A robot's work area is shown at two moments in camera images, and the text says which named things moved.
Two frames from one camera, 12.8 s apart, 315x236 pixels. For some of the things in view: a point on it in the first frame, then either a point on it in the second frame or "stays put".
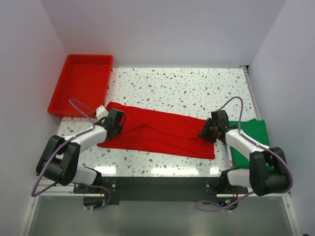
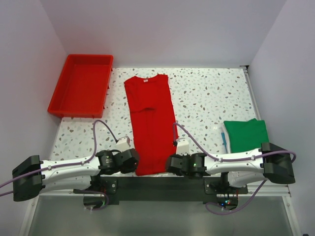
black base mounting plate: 159,188 stays put
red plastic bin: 83,86 stays put
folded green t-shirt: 257,131 stays put
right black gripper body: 212,127 to 181,156
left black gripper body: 115,127 to 125,169
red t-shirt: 157,132 to 154,130
